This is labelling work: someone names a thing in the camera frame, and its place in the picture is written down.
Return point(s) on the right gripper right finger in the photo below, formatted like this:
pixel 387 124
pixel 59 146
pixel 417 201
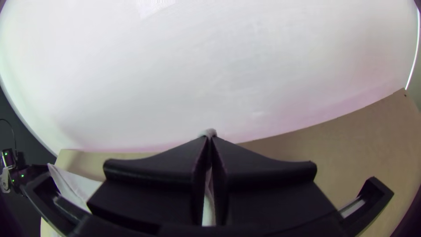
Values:
pixel 263 187

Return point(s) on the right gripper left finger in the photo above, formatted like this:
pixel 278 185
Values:
pixel 154 184

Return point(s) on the grey t-shirt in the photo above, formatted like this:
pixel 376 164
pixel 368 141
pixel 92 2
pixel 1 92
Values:
pixel 75 187

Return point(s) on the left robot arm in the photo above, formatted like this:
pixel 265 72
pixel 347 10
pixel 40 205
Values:
pixel 10 158

